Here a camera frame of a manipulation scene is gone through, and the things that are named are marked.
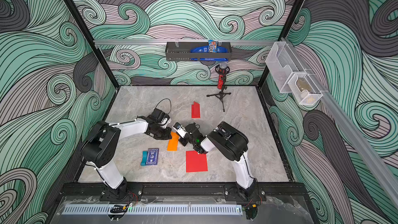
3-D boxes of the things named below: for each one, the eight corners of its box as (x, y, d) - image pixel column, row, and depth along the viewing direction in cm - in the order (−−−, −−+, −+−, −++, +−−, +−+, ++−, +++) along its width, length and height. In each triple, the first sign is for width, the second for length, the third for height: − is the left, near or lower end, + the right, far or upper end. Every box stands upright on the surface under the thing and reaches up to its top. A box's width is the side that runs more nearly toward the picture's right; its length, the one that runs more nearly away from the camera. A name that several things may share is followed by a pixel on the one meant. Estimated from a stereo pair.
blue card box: (145, 165, 84) (144, 163, 82) (148, 149, 90) (147, 148, 88) (157, 165, 84) (156, 163, 82) (159, 149, 90) (159, 148, 88)
